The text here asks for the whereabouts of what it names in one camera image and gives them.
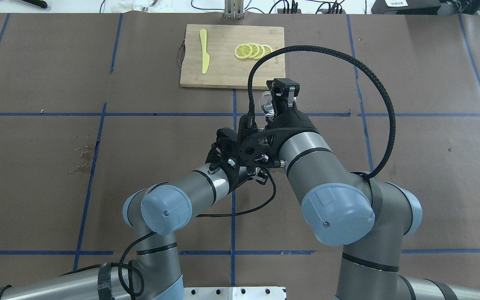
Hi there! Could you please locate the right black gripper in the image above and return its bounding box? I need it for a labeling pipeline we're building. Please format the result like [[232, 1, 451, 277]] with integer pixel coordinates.
[[236, 80, 320, 167]]

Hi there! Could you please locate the lemon slice front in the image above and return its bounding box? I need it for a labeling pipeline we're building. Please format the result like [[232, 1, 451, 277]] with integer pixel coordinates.
[[234, 43, 253, 60]]

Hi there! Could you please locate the bamboo cutting board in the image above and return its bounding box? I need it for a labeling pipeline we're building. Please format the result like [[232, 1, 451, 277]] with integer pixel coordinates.
[[180, 24, 285, 89]]

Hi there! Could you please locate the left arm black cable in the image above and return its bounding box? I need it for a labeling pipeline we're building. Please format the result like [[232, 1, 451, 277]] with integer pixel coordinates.
[[117, 169, 277, 297]]

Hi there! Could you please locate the black box with label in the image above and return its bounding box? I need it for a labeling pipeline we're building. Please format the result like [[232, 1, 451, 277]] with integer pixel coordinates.
[[371, 0, 442, 15]]

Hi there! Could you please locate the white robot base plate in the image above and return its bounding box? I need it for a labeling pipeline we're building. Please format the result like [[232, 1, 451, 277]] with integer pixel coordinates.
[[183, 286, 287, 300]]

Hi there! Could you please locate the aluminium frame post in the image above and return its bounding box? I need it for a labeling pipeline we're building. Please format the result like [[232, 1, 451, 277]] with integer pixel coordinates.
[[223, 0, 245, 19]]

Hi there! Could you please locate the clear glass cup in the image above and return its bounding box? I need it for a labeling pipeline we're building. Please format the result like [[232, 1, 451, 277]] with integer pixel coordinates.
[[259, 91, 275, 118]]

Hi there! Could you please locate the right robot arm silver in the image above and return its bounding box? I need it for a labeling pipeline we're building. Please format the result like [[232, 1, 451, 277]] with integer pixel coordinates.
[[239, 78, 480, 300]]

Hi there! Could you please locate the black handled tool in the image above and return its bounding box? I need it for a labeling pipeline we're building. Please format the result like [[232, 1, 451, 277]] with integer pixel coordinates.
[[22, 0, 48, 9]]

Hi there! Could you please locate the white crumpled tissue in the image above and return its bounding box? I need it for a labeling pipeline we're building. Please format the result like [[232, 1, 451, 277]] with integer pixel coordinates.
[[109, 0, 158, 13]]

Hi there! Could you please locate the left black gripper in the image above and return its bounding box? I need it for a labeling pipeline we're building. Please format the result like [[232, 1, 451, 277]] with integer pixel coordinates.
[[205, 127, 250, 192]]

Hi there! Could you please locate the yellow plastic knife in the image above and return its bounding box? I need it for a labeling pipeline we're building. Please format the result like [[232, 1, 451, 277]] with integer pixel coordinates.
[[199, 28, 211, 75]]

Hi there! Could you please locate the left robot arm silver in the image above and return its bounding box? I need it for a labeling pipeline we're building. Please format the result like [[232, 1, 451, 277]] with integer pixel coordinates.
[[0, 128, 255, 300]]

